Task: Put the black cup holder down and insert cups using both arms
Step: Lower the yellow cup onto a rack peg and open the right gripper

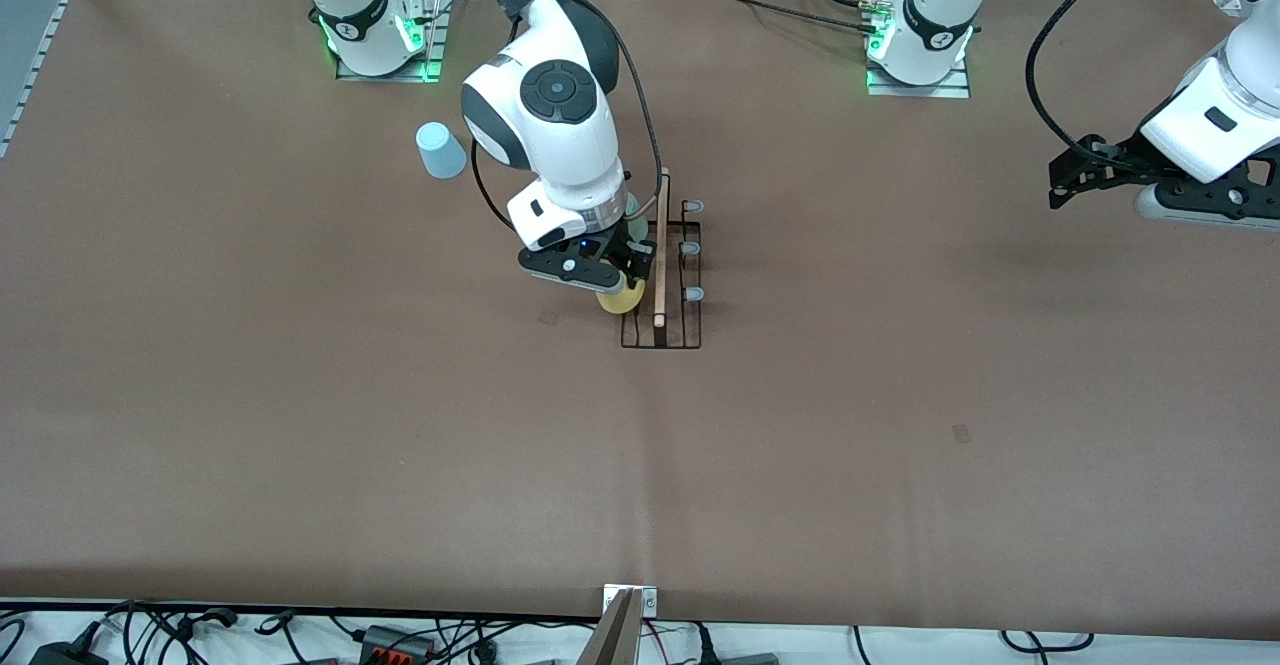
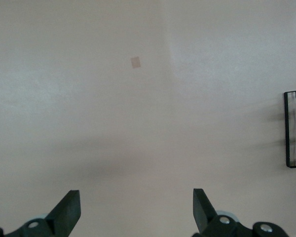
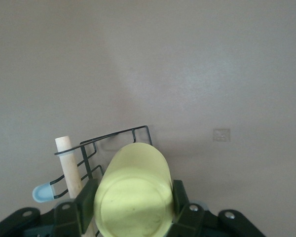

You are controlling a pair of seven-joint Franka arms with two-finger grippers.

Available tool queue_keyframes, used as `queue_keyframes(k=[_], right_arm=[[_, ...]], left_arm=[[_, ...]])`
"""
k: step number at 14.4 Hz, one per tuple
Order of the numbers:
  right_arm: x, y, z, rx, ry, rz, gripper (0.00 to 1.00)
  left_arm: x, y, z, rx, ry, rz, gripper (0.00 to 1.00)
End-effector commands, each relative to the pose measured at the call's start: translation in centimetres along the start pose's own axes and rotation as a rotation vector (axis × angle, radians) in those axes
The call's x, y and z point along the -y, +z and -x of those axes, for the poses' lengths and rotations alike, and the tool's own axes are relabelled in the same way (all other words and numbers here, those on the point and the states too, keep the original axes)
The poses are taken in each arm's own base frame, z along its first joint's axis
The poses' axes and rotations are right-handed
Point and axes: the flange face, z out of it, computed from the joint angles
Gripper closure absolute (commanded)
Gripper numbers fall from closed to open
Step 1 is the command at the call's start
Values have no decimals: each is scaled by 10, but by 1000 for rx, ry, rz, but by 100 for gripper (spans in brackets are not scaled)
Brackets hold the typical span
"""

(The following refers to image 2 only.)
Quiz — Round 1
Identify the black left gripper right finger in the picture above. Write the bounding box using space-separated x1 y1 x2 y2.
191 188 290 237

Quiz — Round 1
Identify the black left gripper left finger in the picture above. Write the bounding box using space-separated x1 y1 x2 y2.
0 189 82 237

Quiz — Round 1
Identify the black wire cup holder rack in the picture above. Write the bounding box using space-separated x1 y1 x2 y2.
283 89 296 169

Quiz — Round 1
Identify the small square tape mark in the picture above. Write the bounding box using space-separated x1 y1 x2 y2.
130 56 142 69

